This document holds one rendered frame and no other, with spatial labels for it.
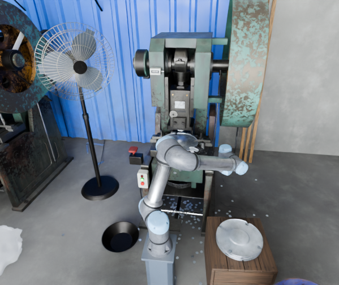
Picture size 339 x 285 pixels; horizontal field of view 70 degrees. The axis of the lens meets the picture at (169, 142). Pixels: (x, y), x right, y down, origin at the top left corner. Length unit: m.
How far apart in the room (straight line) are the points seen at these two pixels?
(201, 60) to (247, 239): 1.16
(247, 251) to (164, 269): 0.51
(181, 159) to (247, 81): 0.53
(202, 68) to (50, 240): 1.82
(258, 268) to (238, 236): 0.21
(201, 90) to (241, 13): 0.51
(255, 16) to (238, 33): 0.12
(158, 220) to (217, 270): 0.48
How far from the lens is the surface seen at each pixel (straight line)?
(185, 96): 1.73
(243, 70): 1.35
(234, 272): 1.66
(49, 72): 2.04
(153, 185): 1.39
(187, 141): 1.84
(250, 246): 1.71
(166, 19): 2.87
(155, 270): 1.62
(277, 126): 3.27
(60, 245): 2.32
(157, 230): 1.37
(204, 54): 1.60
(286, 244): 2.32
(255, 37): 1.38
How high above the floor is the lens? 1.70
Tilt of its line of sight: 30 degrees down
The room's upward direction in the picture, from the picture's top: 1 degrees counter-clockwise
